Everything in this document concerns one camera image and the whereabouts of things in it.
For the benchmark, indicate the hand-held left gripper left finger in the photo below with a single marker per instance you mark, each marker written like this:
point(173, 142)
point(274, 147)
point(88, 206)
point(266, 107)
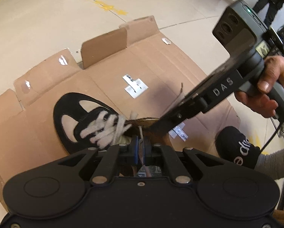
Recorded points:
point(134, 148)

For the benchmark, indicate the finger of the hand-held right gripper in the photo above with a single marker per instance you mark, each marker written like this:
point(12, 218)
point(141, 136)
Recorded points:
point(177, 116)

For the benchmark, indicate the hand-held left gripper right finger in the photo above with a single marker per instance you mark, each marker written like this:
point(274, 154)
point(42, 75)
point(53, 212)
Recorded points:
point(146, 149)

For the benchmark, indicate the white shoelace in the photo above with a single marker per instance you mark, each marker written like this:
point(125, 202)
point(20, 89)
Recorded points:
point(104, 130)

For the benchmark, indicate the black and white shoe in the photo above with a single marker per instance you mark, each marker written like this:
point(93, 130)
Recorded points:
point(63, 109)

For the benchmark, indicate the person's right hand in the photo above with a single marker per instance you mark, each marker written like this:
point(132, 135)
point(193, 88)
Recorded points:
point(277, 68)

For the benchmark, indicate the white shipping label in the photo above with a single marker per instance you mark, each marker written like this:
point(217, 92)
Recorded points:
point(134, 87)
point(180, 131)

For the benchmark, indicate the black object white mark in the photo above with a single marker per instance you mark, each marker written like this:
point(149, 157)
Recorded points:
point(227, 142)

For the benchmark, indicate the crumpled clear tape piece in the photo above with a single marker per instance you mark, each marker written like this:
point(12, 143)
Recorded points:
point(63, 60)
point(167, 41)

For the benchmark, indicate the flattened cardboard box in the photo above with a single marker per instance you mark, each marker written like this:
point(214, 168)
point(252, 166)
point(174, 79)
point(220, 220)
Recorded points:
point(108, 80)

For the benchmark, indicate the yellow star sticker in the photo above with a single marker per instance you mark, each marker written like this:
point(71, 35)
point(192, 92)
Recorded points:
point(120, 11)
point(99, 2)
point(108, 6)

